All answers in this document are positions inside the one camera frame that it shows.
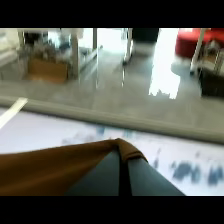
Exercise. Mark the red sofa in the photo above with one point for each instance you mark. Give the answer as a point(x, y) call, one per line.
point(193, 43)

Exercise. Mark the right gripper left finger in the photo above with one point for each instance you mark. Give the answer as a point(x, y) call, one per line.
point(101, 176)

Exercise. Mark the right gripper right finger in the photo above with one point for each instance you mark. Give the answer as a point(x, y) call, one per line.
point(150, 180)

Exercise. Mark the cardboard box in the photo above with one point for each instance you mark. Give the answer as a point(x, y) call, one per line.
point(48, 69)

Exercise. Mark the brown garment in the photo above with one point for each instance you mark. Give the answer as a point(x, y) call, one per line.
point(50, 166)

